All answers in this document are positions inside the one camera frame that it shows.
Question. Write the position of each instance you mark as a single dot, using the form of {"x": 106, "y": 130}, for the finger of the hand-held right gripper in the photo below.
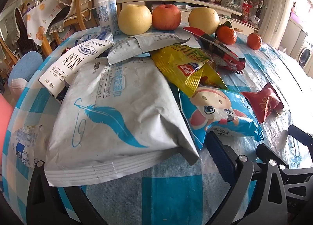
{"x": 278, "y": 190}
{"x": 303, "y": 136}

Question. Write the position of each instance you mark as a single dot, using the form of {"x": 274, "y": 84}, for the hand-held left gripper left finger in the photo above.
{"x": 36, "y": 195}

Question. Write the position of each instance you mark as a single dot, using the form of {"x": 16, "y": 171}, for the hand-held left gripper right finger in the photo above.
{"x": 222, "y": 159}

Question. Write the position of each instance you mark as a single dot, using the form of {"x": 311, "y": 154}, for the blue cartoon snack bag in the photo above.
{"x": 220, "y": 112}

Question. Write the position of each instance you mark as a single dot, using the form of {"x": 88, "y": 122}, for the clear wrapper blue print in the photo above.
{"x": 27, "y": 146}

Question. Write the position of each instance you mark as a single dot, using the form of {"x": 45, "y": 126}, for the red candy wrapper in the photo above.
{"x": 261, "y": 103}

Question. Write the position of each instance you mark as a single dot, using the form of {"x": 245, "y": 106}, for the pink plastic basin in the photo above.
{"x": 5, "y": 127}

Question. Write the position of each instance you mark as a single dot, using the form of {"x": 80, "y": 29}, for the yellow snack wrapper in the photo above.
{"x": 176, "y": 63}

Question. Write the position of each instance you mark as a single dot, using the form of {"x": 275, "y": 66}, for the red black snack wrapper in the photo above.
{"x": 220, "y": 51}

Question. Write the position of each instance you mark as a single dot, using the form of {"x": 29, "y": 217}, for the white wipes pack blue feather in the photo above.
{"x": 117, "y": 122}

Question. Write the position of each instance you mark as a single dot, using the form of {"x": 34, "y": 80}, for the white milk carton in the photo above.
{"x": 66, "y": 68}

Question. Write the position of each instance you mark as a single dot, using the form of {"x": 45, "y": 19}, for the small white wipes pack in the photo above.
{"x": 137, "y": 46}

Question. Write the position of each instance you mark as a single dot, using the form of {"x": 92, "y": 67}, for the blue white checked tablecloth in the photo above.
{"x": 171, "y": 190}

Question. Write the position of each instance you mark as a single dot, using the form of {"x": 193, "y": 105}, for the washing machine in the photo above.
{"x": 306, "y": 55}

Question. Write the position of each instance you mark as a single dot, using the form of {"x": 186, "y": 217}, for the small tangerine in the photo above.
{"x": 254, "y": 41}

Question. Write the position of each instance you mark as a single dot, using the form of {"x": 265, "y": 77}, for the tangerine with leaf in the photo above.
{"x": 226, "y": 35}

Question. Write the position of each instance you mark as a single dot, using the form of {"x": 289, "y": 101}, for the light curtain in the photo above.
{"x": 276, "y": 10}

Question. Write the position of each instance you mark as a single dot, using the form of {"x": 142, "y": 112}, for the blue stool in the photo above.
{"x": 24, "y": 66}

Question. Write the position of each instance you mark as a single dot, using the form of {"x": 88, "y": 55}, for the red packet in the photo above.
{"x": 246, "y": 12}

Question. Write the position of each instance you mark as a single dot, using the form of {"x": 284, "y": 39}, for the yellow pear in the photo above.
{"x": 203, "y": 21}

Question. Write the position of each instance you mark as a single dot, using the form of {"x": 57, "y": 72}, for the red apple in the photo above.
{"x": 166, "y": 17}

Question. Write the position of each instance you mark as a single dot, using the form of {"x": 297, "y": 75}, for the yellow apple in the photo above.
{"x": 134, "y": 20}

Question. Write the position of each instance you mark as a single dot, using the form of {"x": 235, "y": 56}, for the orange print white cloth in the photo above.
{"x": 41, "y": 20}

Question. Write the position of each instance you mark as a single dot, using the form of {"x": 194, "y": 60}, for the white plastic bottle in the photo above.
{"x": 105, "y": 7}

